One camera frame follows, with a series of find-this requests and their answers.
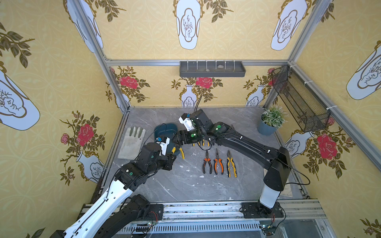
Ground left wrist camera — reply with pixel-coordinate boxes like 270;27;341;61
156;136;170;156

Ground grey wall shelf tray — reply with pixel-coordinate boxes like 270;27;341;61
179;60;246;78

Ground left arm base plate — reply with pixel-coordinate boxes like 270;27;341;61
147;204;164;221

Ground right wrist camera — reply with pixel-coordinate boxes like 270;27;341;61
179;113;198;131

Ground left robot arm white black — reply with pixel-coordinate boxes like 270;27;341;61
51;142;184;238

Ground blue flower pot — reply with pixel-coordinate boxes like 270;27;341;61
258;120;277;136

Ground aluminium front rail frame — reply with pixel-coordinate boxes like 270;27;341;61
69;200;337;238

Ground yellow long nose pliers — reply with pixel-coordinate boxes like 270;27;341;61
171;145;185;160

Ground black wire mesh basket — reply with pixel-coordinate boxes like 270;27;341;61
270;65;330;132

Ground left work glove beige green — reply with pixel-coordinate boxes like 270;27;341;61
117;127;146;160

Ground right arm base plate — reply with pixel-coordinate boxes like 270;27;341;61
239;202;285;219

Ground right work glove beige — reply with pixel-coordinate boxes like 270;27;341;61
264;169;293;197

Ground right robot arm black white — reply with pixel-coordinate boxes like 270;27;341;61
173;122;291;209

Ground teal plastic storage box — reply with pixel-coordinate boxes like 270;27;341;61
154;123;178;156

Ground orange black pliers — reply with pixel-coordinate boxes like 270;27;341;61
202;151;213;174
214;149;224;175

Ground green white artificial plant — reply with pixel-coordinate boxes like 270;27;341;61
261;105;287;129

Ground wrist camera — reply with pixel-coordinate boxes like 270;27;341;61
179;113;198;131
156;136;170;156

